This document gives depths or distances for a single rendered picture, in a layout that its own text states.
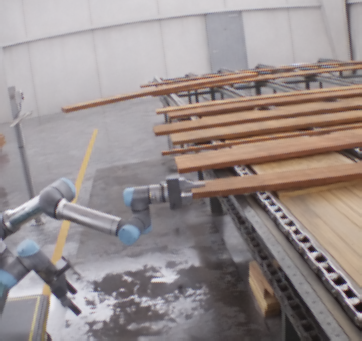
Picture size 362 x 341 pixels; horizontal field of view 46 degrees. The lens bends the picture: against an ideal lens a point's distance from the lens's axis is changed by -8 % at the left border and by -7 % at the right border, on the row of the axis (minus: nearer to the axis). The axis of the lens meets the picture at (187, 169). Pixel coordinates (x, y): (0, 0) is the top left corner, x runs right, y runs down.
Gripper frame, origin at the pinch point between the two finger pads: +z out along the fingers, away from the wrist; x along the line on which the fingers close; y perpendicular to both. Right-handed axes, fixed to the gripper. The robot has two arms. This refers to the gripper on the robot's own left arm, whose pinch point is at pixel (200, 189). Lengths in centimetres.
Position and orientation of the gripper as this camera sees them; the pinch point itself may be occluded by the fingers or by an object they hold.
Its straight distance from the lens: 185.7
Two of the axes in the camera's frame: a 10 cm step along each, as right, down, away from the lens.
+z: 9.9, -1.1, -0.6
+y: -0.2, 2.9, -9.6
